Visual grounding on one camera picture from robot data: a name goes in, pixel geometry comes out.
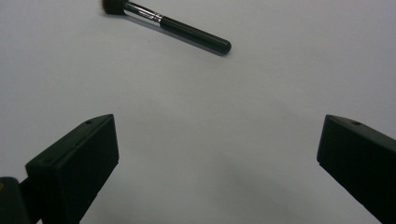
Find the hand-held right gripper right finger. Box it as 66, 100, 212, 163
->
316, 114, 396, 224

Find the black makeup brush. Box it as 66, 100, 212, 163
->
101, 0, 233, 57

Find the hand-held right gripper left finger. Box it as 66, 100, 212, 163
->
24, 113, 120, 224

